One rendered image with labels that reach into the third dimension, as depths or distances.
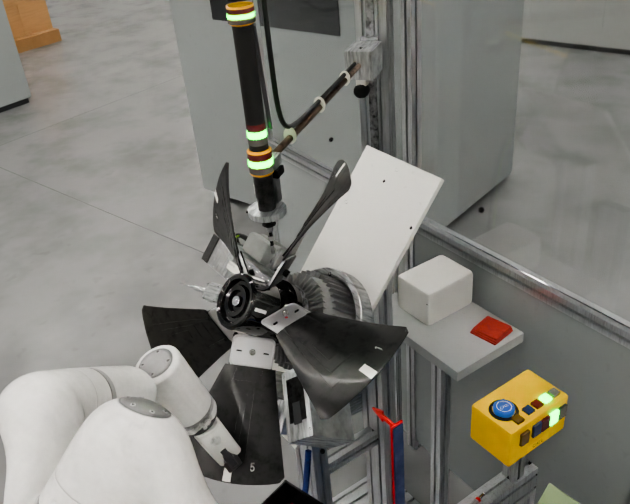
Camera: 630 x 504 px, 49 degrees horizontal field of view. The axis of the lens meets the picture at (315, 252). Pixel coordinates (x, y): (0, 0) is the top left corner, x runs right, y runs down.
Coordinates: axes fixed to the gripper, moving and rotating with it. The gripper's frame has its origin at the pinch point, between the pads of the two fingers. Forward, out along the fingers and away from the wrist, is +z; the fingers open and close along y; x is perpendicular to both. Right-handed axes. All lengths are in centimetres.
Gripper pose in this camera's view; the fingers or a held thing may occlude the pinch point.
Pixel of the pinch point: (230, 460)
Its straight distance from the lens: 141.9
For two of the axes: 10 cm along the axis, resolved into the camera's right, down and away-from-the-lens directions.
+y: -5.7, -4.0, 7.2
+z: 3.2, 7.0, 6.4
